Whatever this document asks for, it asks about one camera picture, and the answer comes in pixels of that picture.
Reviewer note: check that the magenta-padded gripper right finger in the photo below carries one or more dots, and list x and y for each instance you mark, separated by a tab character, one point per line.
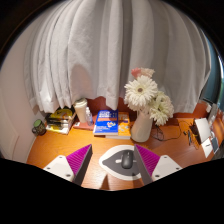
165	166

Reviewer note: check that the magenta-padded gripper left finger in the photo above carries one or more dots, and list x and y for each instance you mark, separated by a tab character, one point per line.
60	165

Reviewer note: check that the dark grey computer mouse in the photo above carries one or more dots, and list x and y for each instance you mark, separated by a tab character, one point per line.
127	159

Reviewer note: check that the round white grey mouse pad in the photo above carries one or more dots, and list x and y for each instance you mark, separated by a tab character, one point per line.
111	165

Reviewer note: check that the thick black book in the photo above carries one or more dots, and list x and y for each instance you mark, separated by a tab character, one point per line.
58	124

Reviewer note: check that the dark mug green inside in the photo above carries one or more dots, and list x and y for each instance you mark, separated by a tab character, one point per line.
39	127

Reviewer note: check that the white ceramic vase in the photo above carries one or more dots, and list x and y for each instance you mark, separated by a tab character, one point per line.
141	128

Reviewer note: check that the red flat book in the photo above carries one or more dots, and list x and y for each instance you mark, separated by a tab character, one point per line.
83	126

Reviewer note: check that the thin black book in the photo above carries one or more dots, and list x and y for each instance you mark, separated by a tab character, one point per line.
56	119

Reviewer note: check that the yellow covered book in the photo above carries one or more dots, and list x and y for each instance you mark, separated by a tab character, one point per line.
61	114

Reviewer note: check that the cream tumbler with lid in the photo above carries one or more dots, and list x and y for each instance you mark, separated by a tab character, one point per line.
80	111

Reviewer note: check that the orange covered book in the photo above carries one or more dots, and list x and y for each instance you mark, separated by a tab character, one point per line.
124	125

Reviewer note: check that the blue covered book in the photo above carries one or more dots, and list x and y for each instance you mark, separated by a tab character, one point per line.
106	121

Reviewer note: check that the white and pink flower bunch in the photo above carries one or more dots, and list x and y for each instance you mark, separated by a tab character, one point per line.
141	91

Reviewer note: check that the white pleated curtain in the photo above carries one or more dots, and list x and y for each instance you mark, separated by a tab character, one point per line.
110	50

